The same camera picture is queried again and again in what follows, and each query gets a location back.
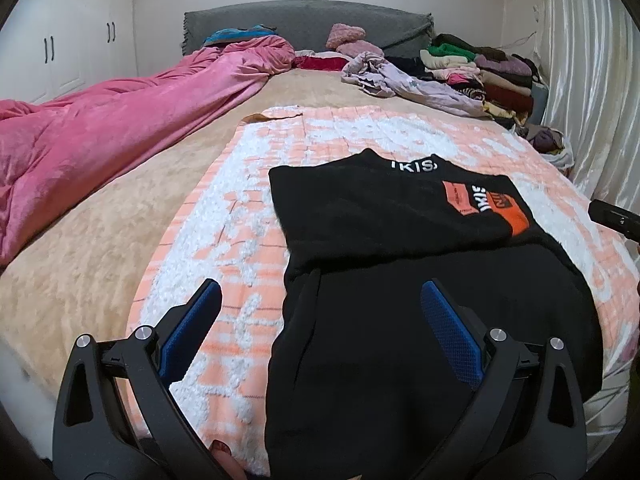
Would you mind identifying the black sweater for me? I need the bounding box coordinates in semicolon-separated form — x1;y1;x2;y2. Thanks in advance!
264;149;605;480

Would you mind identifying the pink fluffy garment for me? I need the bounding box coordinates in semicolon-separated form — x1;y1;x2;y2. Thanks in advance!
326;23;367;48

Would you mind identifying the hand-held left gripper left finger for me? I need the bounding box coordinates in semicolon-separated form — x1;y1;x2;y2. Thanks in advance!
52;279;223;480

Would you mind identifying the bed with beige sheet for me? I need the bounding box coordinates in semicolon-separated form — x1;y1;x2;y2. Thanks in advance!
0;67;521;411

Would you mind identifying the grey padded headboard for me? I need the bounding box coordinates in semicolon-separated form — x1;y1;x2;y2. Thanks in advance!
182;0;435;58

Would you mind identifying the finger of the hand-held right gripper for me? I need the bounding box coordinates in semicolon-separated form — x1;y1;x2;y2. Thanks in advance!
589;200;640;241

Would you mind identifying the peach plaid fleece blanket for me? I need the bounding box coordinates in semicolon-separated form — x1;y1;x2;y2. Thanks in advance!
125;105;640;476

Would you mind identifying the black crumpled garment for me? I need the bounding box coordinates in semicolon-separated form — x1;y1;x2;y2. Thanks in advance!
385;55;426;73

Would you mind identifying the blue patterned cloth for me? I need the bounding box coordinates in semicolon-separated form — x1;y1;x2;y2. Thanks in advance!
204;25;278;47

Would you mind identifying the person's left hand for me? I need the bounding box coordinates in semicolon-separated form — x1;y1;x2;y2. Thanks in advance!
210;439;248;480

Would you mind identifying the pile of folded clothes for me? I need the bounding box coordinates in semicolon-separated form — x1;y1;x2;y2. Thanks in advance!
419;33;543;128

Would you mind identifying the white bag of clothes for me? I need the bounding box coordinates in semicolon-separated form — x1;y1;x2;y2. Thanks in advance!
517;126;575;171

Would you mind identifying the grey-blue cushion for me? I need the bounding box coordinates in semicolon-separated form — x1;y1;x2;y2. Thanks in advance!
531;82;550;121

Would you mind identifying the crumpled lilac garment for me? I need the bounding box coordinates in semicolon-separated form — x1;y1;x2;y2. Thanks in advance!
341;51;486;118

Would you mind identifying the pink quilt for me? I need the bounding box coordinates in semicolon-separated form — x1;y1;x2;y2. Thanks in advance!
0;35;296;268

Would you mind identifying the white wardrobe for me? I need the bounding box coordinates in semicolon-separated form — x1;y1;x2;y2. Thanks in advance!
0;0;138;106

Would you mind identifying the dusty pink cushion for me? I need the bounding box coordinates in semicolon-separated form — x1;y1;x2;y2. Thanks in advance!
336;40;385;58

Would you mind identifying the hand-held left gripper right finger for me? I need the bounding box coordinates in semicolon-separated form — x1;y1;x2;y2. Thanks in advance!
420;280;588;480

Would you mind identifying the red cloth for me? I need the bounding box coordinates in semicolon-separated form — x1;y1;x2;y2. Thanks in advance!
294;55;351;72

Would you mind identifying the white satin curtain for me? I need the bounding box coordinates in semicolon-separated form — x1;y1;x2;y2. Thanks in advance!
532;0;640;441

